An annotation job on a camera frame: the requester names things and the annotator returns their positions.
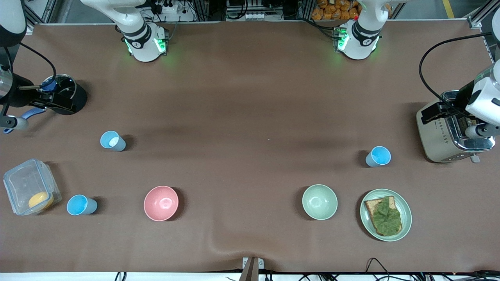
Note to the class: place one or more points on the white power strip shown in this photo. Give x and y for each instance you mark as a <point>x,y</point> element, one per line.
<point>168,8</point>

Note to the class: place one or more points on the bag of orange bread rolls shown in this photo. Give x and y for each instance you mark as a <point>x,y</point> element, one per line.
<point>336,9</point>

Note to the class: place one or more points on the toast bread slice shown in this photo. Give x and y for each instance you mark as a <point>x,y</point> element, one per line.
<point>371,205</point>

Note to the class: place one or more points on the glass lid blue knob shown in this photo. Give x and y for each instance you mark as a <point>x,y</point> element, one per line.
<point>62,84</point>

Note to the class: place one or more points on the metal table clamp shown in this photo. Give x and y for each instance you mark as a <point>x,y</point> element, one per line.
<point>252,268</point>

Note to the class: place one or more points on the aluminium frame profile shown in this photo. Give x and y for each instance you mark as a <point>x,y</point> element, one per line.
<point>482,23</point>
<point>41,11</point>

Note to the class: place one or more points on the white electrical box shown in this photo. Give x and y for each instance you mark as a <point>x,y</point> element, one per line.
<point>254,16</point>

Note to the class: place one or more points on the beige metal toaster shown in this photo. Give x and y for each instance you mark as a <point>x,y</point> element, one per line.
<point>441,136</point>

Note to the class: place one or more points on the pink bowl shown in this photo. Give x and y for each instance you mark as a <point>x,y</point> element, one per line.
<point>161,203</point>

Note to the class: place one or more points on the green lettuce leaf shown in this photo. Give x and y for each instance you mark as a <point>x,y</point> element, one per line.
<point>386,216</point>

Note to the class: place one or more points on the clear plastic food container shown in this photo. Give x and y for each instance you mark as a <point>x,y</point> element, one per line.
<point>23,183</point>

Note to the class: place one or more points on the pale green plate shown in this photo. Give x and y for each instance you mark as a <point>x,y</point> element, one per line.
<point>404,212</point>

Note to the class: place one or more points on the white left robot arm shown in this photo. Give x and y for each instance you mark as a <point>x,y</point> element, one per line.
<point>361,39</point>

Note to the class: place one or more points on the pale green bowl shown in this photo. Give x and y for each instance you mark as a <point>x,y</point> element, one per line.
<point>319,201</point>

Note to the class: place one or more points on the yellow round food piece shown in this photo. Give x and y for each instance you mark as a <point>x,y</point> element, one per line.
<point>40,200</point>

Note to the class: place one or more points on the brown table cloth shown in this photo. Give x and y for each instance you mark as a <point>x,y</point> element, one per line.
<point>250,89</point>

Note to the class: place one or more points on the blue plastic cup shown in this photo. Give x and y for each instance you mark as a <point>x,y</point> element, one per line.
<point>80,205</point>
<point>379,156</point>
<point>112,141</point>

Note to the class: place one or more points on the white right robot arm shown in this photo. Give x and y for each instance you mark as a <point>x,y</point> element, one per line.
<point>144,43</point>

